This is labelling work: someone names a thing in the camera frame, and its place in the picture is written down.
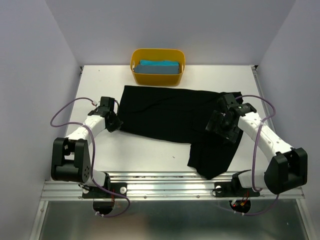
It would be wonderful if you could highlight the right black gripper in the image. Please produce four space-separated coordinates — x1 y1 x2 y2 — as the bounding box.
205 110 240 144

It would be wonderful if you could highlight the black t shirt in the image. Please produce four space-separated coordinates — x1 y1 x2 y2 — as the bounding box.
118 85 243 180

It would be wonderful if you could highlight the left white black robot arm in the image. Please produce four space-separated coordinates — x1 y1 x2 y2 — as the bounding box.
50 96 123 197

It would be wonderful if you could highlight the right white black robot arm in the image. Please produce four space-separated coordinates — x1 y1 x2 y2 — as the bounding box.
206 93 308 195

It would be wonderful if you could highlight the yellow plastic basket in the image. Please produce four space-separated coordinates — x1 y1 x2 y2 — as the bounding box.
130 48 186 87

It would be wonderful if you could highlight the teal folded t shirt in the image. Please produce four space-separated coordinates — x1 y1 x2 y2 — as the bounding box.
139 59 180 67

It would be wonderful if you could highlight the grey blue folded t shirt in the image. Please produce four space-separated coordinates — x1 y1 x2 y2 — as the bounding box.
133 64 180 75

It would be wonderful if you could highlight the right aluminium side rail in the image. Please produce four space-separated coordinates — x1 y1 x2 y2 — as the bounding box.
251 64 291 178

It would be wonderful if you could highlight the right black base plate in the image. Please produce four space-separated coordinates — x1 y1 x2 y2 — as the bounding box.
211 181 260 198

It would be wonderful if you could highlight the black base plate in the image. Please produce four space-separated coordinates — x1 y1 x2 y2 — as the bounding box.
81 182 128 200
211 181 260 198

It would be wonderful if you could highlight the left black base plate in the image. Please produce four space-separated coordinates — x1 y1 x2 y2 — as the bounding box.
81 182 128 200

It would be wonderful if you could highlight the aluminium front rail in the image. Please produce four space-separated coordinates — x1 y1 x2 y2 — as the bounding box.
41 171 305 201

